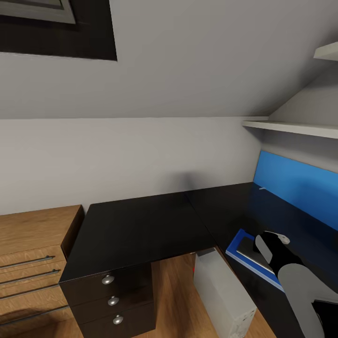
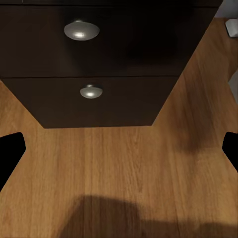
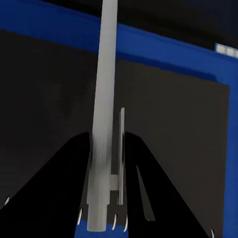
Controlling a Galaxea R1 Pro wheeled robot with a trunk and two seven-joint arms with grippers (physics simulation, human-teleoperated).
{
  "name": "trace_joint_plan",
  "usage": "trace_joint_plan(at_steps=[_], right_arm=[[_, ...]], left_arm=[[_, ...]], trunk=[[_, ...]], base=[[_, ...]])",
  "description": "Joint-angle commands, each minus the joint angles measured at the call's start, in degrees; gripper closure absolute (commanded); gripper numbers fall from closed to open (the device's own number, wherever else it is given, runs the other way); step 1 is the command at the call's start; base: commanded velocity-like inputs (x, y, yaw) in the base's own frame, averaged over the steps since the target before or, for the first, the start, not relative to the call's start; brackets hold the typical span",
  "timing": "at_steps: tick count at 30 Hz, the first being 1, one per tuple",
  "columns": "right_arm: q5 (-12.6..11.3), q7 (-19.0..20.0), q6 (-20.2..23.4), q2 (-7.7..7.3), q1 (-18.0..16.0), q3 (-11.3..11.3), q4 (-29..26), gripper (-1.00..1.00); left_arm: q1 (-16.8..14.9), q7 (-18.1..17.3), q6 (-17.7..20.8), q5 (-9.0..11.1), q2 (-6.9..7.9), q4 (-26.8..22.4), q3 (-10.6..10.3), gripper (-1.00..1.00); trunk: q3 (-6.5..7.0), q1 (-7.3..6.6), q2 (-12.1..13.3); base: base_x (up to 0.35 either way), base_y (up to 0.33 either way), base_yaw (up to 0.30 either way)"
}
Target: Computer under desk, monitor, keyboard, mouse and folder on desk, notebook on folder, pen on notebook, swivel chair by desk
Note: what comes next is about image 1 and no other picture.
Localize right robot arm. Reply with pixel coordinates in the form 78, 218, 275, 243
253, 231, 338, 338

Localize folder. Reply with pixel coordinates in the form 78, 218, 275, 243
226, 229, 284, 291

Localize notebook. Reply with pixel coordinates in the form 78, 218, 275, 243
237, 236, 275, 274

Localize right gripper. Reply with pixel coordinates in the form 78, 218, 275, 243
253, 240, 260, 254

